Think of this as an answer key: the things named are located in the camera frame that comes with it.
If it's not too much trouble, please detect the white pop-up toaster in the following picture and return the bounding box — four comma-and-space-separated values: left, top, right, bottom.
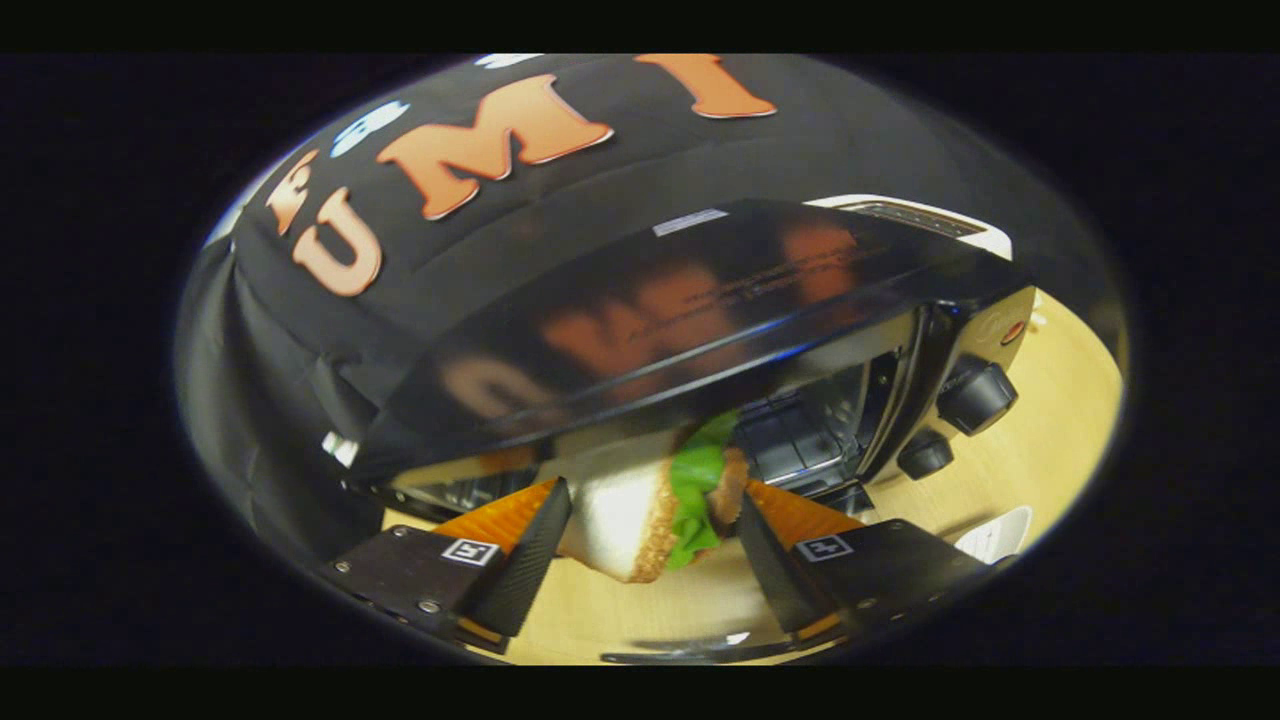
805, 193, 1014, 262

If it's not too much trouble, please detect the lettuce sandwich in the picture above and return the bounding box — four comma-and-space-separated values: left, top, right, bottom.
555, 409, 752, 585

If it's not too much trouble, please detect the clear plastic tray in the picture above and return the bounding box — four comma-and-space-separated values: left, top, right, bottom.
954, 504, 1034, 567

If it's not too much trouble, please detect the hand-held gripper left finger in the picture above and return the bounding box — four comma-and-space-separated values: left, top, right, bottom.
320, 477, 573, 656

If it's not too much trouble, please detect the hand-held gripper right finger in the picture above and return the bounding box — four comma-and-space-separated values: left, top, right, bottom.
735, 480, 1016, 641

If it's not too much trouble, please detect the black toaster oven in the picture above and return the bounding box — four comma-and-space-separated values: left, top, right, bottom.
345, 197, 1037, 666

